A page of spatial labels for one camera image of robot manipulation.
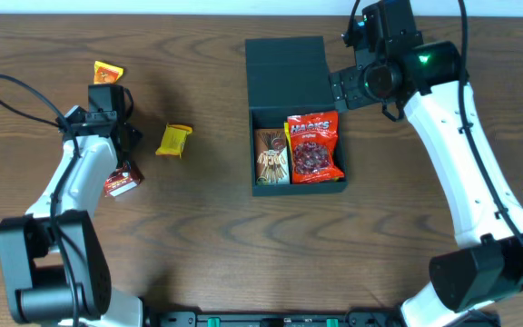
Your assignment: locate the red Hacks candy bag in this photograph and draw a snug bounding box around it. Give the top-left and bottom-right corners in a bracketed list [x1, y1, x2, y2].
[286, 111, 344, 184]

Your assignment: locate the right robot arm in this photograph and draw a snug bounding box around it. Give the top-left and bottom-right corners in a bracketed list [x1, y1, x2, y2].
[331, 1, 523, 326]

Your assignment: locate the yellow orange snack packet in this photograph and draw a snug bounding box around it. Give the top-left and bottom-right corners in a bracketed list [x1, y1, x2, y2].
[94, 61, 124, 84]

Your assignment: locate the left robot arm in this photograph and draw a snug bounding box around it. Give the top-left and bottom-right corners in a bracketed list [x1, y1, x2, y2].
[0, 106, 144, 326]

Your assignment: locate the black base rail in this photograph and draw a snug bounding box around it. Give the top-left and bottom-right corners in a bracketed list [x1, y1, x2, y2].
[143, 311, 404, 327]

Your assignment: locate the small yellow candy packet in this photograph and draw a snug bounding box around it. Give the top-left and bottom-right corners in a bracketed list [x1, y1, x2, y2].
[155, 124, 192, 157]

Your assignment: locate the large yellow snack bag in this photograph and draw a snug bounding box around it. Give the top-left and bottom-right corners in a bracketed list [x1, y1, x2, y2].
[283, 122, 292, 157]

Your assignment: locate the brown Pocky box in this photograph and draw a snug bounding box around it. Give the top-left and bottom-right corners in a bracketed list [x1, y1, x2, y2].
[254, 129, 290, 185]

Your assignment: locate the red Hello Panda box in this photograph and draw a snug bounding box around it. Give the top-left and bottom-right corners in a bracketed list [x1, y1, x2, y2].
[104, 161, 144, 197]

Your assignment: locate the black gift box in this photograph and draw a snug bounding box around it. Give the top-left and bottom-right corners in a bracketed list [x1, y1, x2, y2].
[244, 35, 349, 198]

